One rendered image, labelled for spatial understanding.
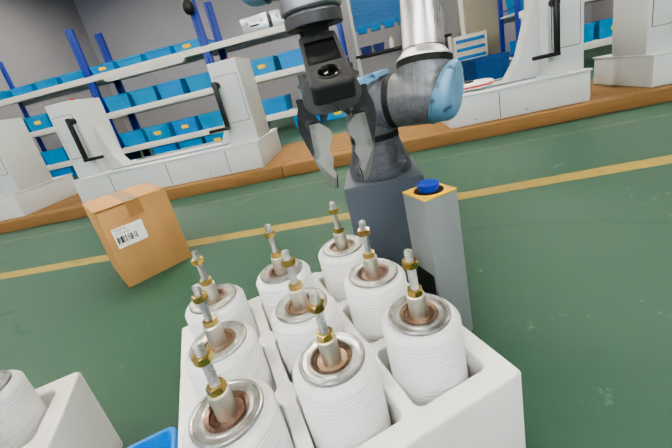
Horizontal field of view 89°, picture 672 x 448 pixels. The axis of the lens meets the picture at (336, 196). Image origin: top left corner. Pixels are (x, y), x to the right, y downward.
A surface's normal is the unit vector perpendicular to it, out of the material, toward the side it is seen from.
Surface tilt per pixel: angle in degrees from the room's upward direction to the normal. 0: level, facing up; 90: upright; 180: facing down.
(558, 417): 0
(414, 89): 76
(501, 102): 90
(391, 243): 90
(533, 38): 90
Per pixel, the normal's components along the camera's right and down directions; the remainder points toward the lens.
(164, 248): 0.66, 0.07
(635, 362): -0.22, -0.92
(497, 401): 0.38, 0.22
